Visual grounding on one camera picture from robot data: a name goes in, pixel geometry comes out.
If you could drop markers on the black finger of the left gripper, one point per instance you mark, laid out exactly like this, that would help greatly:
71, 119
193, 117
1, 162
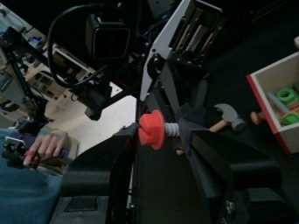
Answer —
171, 87
193, 116

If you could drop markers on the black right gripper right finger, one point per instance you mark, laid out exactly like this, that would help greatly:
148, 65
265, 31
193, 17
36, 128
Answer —
217, 163

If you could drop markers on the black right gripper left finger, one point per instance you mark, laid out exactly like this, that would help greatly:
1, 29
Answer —
97, 169

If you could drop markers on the red toy screw grey thread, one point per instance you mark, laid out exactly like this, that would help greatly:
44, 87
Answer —
152, 129

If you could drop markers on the round wooden drawer knob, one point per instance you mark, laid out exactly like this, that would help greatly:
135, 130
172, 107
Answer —
256, 117

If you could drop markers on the wooden drawer red edge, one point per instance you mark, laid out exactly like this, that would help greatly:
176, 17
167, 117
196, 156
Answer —
272, 87

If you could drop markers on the person's hand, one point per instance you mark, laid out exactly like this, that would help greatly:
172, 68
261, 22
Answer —
48, 145

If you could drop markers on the wooden toy hammer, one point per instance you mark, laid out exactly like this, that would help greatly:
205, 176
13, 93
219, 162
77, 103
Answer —
229, 115

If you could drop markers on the person's teal trouser leg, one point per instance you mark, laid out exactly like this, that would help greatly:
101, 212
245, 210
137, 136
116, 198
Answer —
27, 192

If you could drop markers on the green toy nut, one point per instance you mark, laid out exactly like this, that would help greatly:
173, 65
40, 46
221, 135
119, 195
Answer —
290, 119
287, 96

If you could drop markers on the white shelf unit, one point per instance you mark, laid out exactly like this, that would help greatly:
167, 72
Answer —
57, 75

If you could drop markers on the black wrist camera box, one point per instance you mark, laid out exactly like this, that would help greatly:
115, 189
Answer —
108, 38

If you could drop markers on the black metal frame stand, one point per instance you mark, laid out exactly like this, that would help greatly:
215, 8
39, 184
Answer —
19, 75

